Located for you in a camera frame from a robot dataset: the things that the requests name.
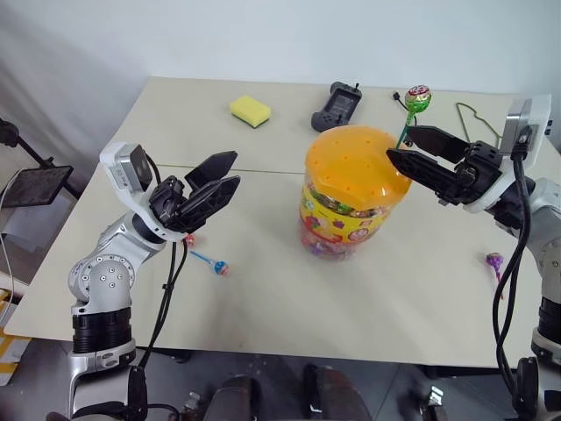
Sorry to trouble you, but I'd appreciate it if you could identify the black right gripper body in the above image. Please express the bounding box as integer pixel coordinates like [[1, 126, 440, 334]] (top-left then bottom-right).
[[437, 139, 504, 208]]

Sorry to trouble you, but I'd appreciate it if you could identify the right gripper smooth wedge finger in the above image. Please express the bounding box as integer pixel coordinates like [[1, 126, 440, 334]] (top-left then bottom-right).
[[408, 125, 468, 165]]

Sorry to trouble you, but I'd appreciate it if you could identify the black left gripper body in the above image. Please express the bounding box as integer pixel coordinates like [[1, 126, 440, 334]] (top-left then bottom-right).
[[147, 175, 195, 226]]

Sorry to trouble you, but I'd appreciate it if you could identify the left gripper broad flat finger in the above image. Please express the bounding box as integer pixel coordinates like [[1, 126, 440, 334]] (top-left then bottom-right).
[[184, 150, 239, 194]]

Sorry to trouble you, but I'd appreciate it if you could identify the left gripper ribbed pointed finger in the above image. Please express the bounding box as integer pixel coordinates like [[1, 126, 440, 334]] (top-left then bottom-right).
[[176, 175, 243, 232]]

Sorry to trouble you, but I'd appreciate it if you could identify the right gripper ribbed pointed finger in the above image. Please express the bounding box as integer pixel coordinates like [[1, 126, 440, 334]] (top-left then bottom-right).
[[385, 148, 460, 199]]

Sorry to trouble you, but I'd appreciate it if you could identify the green lollipop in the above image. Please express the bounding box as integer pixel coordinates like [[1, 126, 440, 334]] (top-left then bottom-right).
[[395, 84, 435, 153]]

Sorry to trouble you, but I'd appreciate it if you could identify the orange perforated jar lid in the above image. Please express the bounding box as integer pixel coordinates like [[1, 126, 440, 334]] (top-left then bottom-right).
[[304, 125, 414, 208]]

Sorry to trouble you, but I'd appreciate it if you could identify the clear plastic lollipop jar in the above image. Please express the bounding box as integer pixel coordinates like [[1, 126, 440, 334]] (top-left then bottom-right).
[[299, 182, 398, 263]]

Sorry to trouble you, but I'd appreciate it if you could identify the yellow sponge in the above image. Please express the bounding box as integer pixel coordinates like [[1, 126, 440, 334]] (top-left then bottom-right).
[[229, 95, 272, 131]]

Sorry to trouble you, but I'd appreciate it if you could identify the blue stick lollipop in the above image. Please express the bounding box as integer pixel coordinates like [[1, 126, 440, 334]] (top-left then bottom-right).
[[188, 249, 231, 278]]

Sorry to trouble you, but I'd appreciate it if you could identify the purple wrapped lollipop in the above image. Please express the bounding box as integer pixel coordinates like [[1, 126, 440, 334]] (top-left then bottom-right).
[[485, 252, 506, 300]]

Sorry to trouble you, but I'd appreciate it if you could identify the black handheld game controller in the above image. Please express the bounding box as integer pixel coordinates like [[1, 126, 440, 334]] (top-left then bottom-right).
[[310, 81, 364, 133]]

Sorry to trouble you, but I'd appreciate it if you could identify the black tablet on stand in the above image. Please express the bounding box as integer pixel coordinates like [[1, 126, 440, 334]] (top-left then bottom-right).
[[1, 165, 74, 210]]

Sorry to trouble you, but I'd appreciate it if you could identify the yellow cardboard box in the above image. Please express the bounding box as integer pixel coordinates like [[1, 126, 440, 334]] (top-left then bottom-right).
[[0, 287, 32, 388]]

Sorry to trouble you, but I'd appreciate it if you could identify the olive wire hanger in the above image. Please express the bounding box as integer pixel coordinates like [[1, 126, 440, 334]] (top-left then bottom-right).
[[455, 102, 506, 150]]

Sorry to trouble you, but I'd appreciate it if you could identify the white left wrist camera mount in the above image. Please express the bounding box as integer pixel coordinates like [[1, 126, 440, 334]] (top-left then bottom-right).
[[99, 141, 185, 242]]

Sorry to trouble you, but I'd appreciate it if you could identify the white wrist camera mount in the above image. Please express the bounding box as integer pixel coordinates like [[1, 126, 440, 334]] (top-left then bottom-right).
[[464, 93, 552, 215], [99, 141, 185, 242]]

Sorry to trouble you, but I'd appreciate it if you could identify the thin black usb cable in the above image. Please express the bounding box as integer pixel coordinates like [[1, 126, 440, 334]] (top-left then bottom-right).
[[392, 90, 416, 129]]

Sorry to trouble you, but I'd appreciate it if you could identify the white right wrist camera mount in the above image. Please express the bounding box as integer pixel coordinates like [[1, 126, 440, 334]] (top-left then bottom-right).
[[464, 93, 552, 215]]

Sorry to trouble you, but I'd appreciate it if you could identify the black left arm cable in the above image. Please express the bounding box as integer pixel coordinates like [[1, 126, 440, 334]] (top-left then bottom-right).
[[129, 153, 190, 396]]

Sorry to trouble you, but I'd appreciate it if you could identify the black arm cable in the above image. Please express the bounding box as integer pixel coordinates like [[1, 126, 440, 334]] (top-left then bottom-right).
[[492, 125, 536, 398], [129, 153, 190, 396]]

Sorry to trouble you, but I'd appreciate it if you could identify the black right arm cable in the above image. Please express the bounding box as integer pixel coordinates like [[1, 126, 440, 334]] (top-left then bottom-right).
[[492, 125, 536, 398]]

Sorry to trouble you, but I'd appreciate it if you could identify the thin white cable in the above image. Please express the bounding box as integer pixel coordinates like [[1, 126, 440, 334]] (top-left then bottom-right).
[[0, 192, 19, 308]]

